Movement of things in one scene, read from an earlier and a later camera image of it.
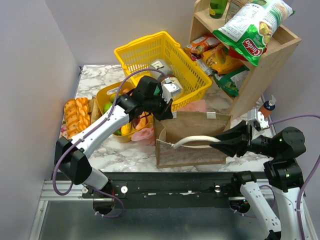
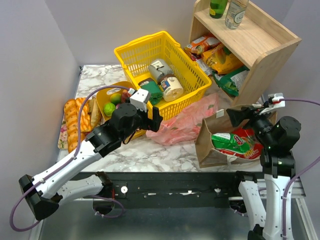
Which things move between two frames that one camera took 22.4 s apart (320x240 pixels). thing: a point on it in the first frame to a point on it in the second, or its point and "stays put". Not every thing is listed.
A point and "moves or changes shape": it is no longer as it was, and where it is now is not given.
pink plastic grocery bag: (147, 135) to (183, 127)
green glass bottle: (217, 8) stays put
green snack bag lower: (232, 81) stays put
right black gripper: (245, 139) to (249, 114)
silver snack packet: (206, 69) stays put
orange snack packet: (199, 46) stays put
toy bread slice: (93, 109) stays put
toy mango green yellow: (113, 97) stays put
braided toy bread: (83, 120) stays put
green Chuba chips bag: (248, 32) moves or changes shape
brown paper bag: (184, 141) moves or changes shape
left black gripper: (163, 107) to (154, 120)
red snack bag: (234, 53) moves or changes shape
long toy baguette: (71, 116) stays put
